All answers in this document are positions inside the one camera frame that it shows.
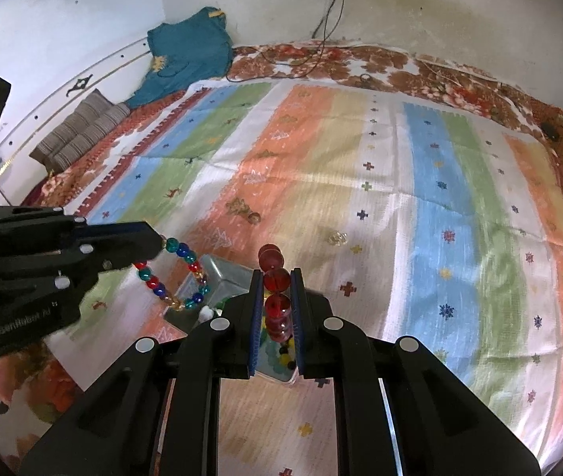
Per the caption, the multicolour glass bead bracelet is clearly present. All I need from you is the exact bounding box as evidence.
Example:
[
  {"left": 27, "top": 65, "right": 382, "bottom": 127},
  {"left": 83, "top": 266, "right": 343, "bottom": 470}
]
[{"left": 133, "top": 235, "right": 213, "bottom": 311}]

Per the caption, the yellow and brown bead bracelet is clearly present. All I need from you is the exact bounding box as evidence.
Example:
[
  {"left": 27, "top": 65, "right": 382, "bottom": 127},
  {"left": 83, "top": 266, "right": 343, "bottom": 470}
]
[{"left": 261, "top": 325, "right": 299, "bottom": 373}]

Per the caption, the red translucent bead bracelet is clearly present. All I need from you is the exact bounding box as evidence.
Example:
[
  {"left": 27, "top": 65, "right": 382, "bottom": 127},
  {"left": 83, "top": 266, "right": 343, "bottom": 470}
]
[{"left": 256, "top": 243, "right": 296, "bottom": 344}]

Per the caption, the metal jewelry box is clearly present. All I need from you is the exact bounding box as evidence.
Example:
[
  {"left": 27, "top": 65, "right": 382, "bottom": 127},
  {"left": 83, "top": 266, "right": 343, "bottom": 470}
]
[{"left": 161, "top": 252, "right": 303, "bottom": 388}]

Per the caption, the brown floral bedsheet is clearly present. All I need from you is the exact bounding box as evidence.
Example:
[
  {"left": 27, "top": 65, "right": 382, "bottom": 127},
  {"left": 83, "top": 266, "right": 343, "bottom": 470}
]
[{"left": 0, "top": 41, "right": 563, "bottom": 476}]

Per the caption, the grey striped pillow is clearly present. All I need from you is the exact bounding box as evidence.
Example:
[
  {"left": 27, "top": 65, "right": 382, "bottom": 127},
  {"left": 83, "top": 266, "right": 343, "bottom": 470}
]
[{"left": 29, "top": 89, "right": 131, "bottom": 174}]

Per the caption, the small gold rings cluster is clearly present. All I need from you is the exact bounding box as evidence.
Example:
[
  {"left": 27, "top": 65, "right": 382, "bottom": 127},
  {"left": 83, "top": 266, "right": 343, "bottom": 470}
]
[{"left": 327, "top": 231, "right": 348, "bottom": 247}]

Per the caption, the colourful striped bed cover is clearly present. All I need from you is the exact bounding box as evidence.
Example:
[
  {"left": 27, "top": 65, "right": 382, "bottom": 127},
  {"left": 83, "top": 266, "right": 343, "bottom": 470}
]
[{"left": 42, "top": 78, "right": 563, "bottom": 476}]

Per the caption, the teal blue garment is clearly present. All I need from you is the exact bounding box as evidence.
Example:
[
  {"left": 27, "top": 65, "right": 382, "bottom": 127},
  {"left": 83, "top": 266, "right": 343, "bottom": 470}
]
[{"left": 125, "top": 6, "right": 233, "bottom": 109}]

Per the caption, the black cable on bed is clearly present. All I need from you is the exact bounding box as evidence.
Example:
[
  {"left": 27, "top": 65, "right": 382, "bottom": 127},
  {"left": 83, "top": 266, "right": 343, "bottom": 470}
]
[{"left": 223, "top": 0, "right": 377, "bottom": 85}]

